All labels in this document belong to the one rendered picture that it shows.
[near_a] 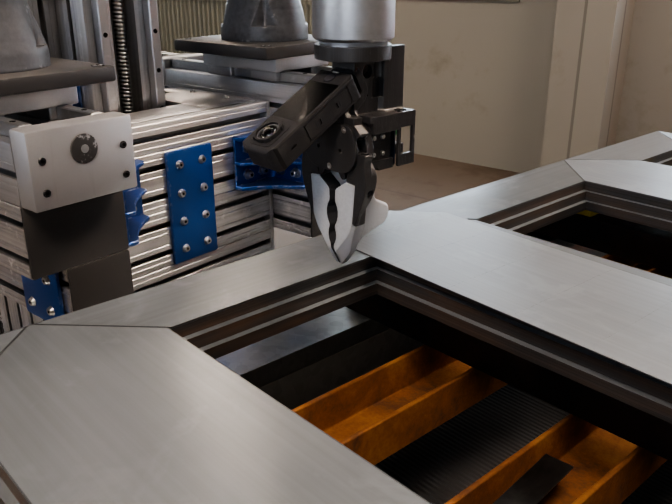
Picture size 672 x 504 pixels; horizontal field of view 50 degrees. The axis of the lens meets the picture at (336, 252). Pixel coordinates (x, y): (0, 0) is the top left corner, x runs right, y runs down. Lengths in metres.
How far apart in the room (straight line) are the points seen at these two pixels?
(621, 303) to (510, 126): 3.76
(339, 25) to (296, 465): 0.37
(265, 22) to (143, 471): 0.90
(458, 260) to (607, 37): 3.18
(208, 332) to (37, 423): 0.19
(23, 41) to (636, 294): 0.75
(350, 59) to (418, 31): 4.08
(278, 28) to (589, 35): 2.85
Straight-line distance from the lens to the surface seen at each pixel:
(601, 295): 0.77
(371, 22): 0.66
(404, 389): 0.90
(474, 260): 0.82
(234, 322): 0.70
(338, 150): 0.68
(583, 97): 4.00
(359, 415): 0.85
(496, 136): 4.53
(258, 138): 0.64
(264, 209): 1.27
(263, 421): 0.54
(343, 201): 0.69
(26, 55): 0.98
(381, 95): 0.71
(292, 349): 0.98
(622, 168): 1.26
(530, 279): 0.78
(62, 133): 0.86
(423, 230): 0.90
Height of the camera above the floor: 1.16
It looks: 22 degrees down
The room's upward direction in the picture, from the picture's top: straight up
